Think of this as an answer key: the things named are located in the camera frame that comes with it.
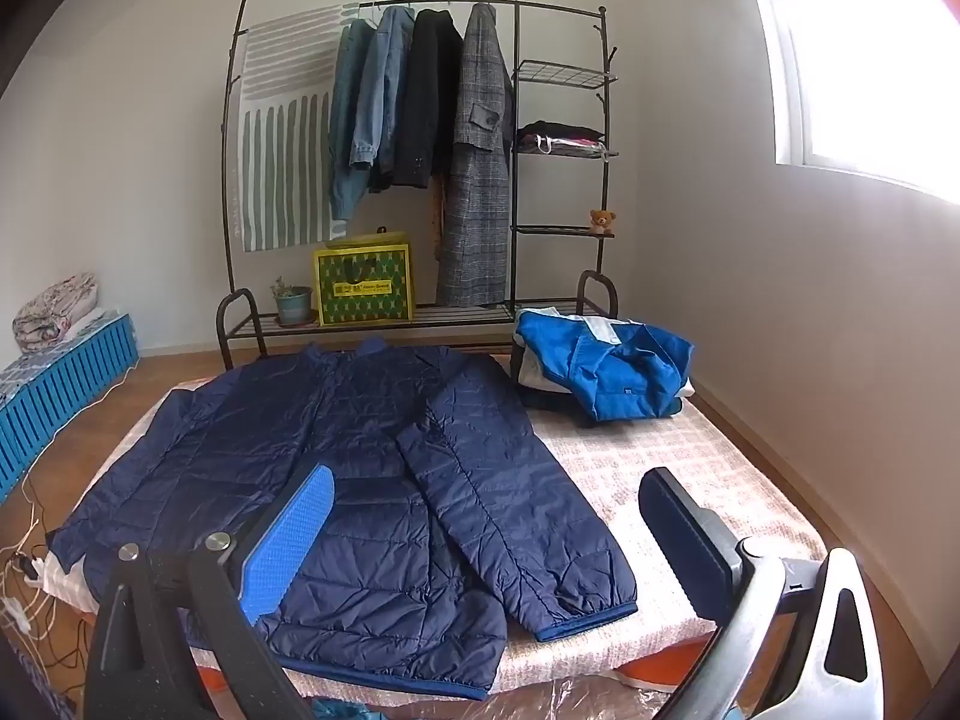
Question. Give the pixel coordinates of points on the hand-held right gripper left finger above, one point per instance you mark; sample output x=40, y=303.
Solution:
x=289, y=540

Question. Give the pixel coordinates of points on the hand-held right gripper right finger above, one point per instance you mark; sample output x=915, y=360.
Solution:
x=686, y=540

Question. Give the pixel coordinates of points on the navy quilted puffer jacket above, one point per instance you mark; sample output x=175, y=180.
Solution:
x=375, y=427

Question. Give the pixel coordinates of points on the black metal clothes rack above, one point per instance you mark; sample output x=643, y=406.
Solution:
x=517, y=187

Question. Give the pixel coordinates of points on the folded clothes on rack shelf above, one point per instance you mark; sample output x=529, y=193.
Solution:
x=555, y=139

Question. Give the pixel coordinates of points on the teal cloth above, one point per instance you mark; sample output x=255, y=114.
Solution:
x=337, y=711

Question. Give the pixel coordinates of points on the bright blue jacket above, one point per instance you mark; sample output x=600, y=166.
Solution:
x=600, y=364

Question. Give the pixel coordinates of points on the clear plastic sheet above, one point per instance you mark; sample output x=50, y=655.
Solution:
x=562, y=697

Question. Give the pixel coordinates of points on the small potted plant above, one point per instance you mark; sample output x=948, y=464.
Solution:
x=291, y=304

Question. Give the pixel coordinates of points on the green yellow patterned box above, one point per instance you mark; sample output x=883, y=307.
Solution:
x=365, y=285

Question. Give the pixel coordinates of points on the blue slatted crate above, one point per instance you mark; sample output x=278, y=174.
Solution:
x=67, y=390

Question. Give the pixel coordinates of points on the floral fabric bundle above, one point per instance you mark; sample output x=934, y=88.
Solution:
x=52, y=311

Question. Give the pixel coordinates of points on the brown teddy bear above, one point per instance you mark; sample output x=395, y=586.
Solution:
x=601, y=221

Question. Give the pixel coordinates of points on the grey plaid long coat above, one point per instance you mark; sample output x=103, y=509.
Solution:
x=476, y=187

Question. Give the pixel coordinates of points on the light denim jacket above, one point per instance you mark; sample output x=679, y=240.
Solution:
x=345, y=127

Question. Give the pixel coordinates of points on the black coat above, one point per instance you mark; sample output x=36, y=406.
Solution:
x=431, y=105

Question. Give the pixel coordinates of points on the blue denim jacket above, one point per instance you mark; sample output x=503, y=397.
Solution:
x=386, y=90

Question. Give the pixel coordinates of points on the bright window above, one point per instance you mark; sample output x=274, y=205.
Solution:
x=870, y=52

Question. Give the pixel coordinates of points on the striped wall tapestry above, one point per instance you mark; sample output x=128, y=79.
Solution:
x=281, y=165

